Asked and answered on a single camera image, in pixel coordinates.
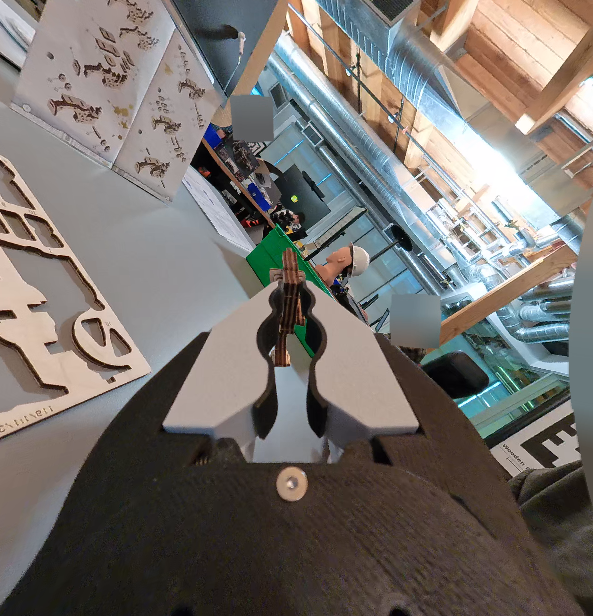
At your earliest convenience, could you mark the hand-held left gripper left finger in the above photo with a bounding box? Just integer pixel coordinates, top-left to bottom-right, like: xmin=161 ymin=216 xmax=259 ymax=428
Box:
xmin=162 ymin=281 xmax=285 ymax=464

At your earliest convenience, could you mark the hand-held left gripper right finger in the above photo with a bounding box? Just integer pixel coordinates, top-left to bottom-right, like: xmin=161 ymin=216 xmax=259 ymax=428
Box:
xmin=301 ymin=281 xmax=420 ymax=464

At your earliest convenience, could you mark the small wooden puzzle model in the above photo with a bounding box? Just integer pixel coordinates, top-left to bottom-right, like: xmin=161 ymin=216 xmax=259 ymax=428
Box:
xmin=269 ymin=248 xmax=308 ymax=369

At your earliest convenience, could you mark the grey desk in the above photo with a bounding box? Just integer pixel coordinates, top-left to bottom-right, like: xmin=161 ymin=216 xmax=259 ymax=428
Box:
xmin=0 ymin=46 xmax=309 ymax=616

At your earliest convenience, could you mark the mannequin head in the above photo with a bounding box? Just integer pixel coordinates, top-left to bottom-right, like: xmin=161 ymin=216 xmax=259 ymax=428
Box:
xmin=313 ymin=246 xmax=355 ymax=289

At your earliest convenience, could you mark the white hard hat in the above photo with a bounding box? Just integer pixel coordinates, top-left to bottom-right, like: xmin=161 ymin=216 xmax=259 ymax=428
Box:
xmin=348 ymin=243 xmax=371 ymax=278

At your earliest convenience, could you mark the green plastic bin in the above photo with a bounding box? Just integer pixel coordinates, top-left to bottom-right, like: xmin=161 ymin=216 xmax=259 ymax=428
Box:
xmin=246 ymin=225 xmax=335 ymax=358

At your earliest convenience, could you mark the black disc on pole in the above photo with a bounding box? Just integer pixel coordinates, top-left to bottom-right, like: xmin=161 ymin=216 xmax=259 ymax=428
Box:
xmin=373 ymin=225 xmax=413 ymax=256

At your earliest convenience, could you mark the studio light panel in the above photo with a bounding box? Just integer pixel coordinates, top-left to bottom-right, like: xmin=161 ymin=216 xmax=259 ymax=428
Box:
xmin=307 ymin=207 xmax=368 ymax=256

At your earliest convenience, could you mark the wooden beam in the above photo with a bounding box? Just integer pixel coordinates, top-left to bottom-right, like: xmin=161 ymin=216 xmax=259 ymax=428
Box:
xmin=440 ymin=244 xmax=578 ymax=346

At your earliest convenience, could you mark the white paper sheet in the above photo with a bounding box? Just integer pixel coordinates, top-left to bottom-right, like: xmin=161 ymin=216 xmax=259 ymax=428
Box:
xmin=183 ymin=166 xmax=256 ymax=251

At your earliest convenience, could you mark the silver pipe bundle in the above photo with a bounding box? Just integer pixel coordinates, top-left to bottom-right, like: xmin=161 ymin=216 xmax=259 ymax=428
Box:
xmin=465 ymin=212 xmax=581 ymax=345

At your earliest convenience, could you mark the cut-out wooden puzzle sheet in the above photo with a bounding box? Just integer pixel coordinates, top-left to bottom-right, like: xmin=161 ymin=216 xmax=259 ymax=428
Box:
xmin=0 ymin=150 xmax=152 ymax=443

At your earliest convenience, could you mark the framed marker sign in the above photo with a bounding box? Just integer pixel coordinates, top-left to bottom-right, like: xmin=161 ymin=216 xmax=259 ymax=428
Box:
xmin=489 ymin=399 xmax=583 ymax=479

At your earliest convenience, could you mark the black monitor screen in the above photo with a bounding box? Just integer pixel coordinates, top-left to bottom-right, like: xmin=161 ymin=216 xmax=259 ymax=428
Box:
xmin=272 ymin=164 xmax=332 ymax=227

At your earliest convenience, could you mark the wooden workbench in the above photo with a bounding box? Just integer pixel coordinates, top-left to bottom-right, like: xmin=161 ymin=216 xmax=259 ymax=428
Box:
xmin=200 ymin=139 xmax=278 ymax=227

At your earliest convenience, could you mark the person's olive sweater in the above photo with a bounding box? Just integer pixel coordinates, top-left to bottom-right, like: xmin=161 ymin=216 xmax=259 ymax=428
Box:
xmin=508 ymin=459 xmax=590 ymax=616

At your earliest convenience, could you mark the assembly instruction booklet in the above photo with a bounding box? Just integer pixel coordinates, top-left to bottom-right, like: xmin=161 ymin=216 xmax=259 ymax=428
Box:
xmin=11 ymin=0 xmax=225 ymax=202

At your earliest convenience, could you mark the spiral metal ventilation duct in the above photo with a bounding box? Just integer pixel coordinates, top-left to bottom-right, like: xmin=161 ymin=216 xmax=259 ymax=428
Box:
xmin=265 ymin=29 xmax=470 ymax=301

